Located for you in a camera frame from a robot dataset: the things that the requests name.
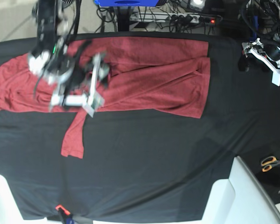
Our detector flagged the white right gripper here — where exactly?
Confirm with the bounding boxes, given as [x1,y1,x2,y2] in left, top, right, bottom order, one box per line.
[49,52,110,111]

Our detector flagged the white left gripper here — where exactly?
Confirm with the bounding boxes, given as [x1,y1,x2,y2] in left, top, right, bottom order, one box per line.
[238,38,280,73]

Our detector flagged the red long-sleeve T-shirt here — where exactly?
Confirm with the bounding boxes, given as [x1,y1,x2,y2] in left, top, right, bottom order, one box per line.
[0,38,212,159]

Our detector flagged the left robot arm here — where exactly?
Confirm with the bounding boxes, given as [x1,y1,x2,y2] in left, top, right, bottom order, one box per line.
[238,0,280,85]

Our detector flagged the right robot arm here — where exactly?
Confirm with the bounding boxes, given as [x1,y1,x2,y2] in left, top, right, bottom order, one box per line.
[27,0,110,116]

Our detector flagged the white power strip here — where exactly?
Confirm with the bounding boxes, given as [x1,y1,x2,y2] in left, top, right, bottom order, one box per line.
[130,12,223,25]

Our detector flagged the blue plastic box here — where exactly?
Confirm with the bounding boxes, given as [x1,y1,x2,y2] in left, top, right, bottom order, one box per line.
[94,0,158,7]

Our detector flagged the black round stand base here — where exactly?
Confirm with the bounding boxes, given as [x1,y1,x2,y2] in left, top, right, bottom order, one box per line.
[62,0,74,7]

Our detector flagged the white foam block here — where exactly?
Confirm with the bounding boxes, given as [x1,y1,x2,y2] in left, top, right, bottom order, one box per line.
[202,156,280,224]

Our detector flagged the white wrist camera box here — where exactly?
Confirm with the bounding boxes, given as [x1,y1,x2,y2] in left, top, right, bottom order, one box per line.
[272,72,280,86]

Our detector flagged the blue clamp handle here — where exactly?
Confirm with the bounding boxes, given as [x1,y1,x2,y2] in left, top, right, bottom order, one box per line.
[249,15,259,42]

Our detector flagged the black table leg post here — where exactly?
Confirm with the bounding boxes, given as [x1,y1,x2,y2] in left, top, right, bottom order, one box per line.
[115,7,133,32]

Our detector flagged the yellow-handled scissors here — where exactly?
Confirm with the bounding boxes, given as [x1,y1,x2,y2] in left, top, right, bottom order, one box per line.
[260,156,280,172]

